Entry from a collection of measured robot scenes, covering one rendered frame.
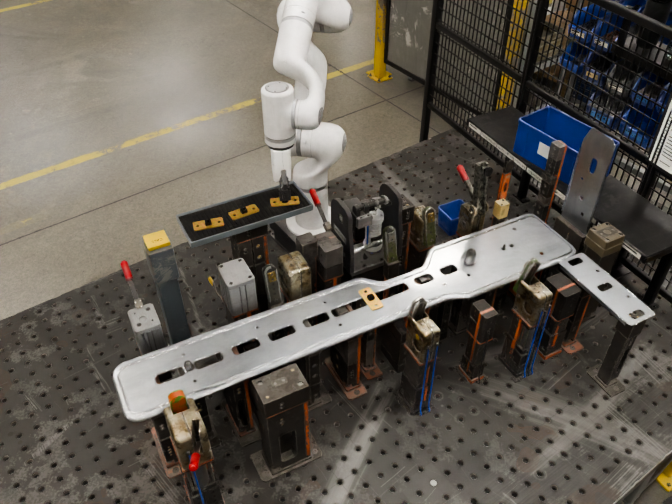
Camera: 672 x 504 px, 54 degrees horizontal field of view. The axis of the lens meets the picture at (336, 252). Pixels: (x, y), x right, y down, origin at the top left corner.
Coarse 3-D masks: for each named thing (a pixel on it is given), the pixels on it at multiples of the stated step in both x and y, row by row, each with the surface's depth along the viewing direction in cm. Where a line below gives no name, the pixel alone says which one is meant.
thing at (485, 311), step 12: (480, 300) 185; (480, 312) 181; (492, 312) 181; (468, 324) 189; (480, 324) 183; (492, 324) 183; (468, 336) 192; (480, 336) 185; (468, 348) 195; (480, 348) 190; (468, 360) 196; (480, 360) 195; (468, 372) 199; (480, 372) 198
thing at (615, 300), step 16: (576, 256) 197; (576, 272) 192; (592, 272) 192; (592, 288) 187; (624, 288) 187; (608, 304) 182; (624, 304) 182; (640, 304) 182; (624, 320) 178; (640, 320) 178
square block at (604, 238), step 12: (600, 228) 198; (612, 228) 198; (588, 240) 199; (600, 240) 195; (612, 240) 194; (588, 252) 202; (600, 252) 196; (612, 252) 198; (600, 264) 199; (612, 264) 203; (600, 288) 209; (588, 312) 216
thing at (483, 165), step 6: (480, 162) 197; (486, 162) 197; (480, 168) 196; (486, 168) 194; (474, 174) 199; (480, 174) 197; (486, 174) 194; (474, 180) 200; (480, 180) 200; (486, 180) 199; (474, 186) 201; (480, 186) 201; (486, 186) 201; (474, 192) 202; (480, 192) 202; (486, 192) 202; (474, 198) 203; (480, 198) 203; (474, 204) 204; (480, 210) 207
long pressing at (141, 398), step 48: (480, 240) 203; (528, 240) 203; (336, 288) 187; (384, 288) 187; (432, 288) 187; (480, 288) 187; (240, 336) 174; (288, 336) 174; (336, 336) 174; (144, 384) 162; (192, 384) 162
